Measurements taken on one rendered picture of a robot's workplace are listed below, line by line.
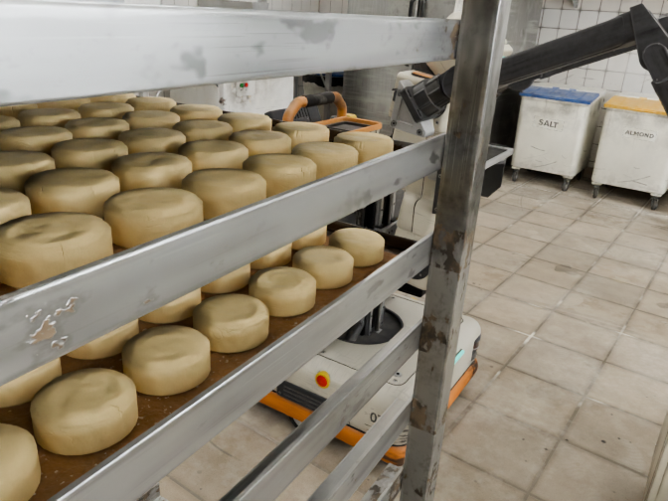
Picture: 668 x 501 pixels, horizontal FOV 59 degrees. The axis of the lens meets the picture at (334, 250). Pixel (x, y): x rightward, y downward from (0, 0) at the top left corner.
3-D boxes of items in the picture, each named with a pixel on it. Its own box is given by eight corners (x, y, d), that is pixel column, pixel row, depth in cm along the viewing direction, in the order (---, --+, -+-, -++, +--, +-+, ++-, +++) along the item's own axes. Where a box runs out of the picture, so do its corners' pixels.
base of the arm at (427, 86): (419, 86, 147) (398, 89, 137) (446, 69, 142) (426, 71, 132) (435, 117, 147) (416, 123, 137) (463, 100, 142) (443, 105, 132)
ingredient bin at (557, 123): (503, 181, 491) (519, 86, 462) (526, 167, 541) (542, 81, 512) (570, 194, 465) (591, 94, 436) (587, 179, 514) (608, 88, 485)
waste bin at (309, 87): (360, 134, 640) (364, 72, 615) (330, 141, 599) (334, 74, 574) (320, 127, 668) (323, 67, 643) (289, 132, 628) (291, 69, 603)
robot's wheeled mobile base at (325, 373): (222, 392, 199) (221, 327, 189) (325, 319, 249) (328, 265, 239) (401, 479, 166) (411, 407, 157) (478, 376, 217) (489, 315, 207)
